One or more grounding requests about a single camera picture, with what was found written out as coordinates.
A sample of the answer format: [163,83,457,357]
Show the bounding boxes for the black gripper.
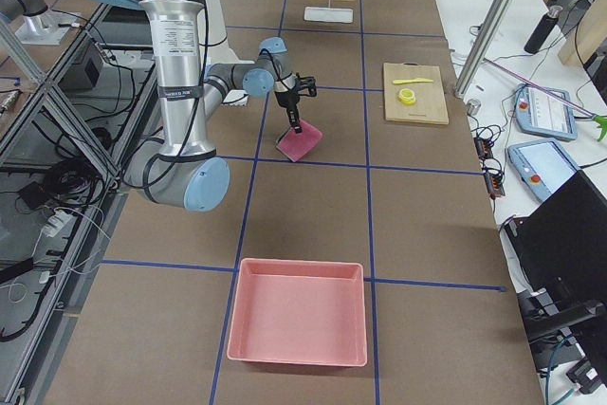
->
[274,88,303,134]

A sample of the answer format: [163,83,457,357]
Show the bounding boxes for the pink fleece cloth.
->
[276,120,323,162]

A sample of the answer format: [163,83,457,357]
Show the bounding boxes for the white rectangular tray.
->
[303,6,354,24]

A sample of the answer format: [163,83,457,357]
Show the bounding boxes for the yellow plastic knife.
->
[392,78,434,85]

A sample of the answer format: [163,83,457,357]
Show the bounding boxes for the yellow lemon slice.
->
[397,88,416,106]

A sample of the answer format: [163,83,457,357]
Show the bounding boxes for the wooden cutting board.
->
[383,63,449,125]

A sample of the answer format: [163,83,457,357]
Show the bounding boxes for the small metal cylinder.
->
[466,99,482,117]

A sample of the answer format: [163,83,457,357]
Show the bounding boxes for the pink plastic bin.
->
[227,258,367,367]

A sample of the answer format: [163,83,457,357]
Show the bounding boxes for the far teach pendant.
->
[515,84,578,141]

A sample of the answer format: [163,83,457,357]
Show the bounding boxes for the teach pendant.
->
[515,84,578,141]
[506,138,580,202]

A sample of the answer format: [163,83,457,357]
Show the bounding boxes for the near teach pendant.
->
[506,138,580,202]

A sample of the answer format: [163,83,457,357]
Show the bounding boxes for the black bottle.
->
[524,5,562,54]

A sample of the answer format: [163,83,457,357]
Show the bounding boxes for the black monitor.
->
[506,171,606,380]

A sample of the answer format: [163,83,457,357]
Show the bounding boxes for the reacher grabber tool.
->
[483,58,607,141]

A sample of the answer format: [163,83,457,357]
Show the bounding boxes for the white pedestal column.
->
[201,0,255,107]

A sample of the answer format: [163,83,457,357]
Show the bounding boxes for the cable connector cluster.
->
[471,124,506,200]

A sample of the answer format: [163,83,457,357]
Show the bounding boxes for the aluminium frame post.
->
[453,0,513,99]

